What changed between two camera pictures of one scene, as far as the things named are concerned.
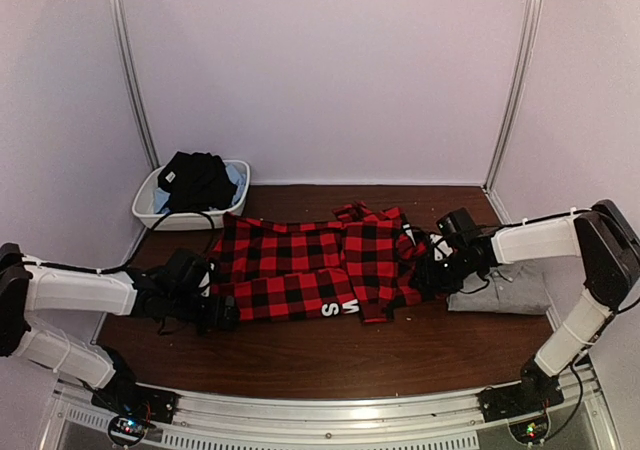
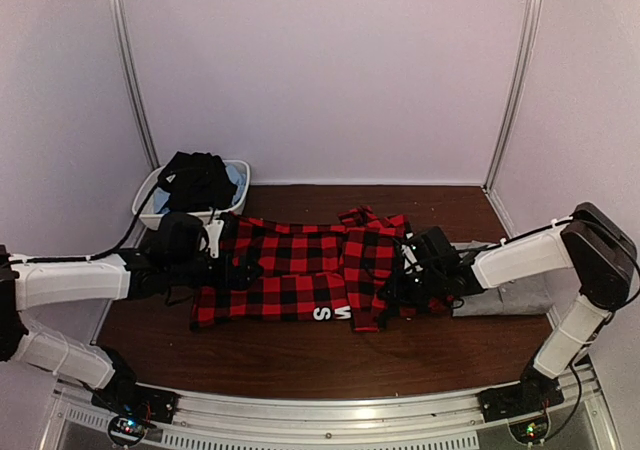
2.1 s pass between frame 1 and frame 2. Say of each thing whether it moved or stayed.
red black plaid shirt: stayed
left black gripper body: moved
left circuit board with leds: stayed
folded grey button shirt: stayed
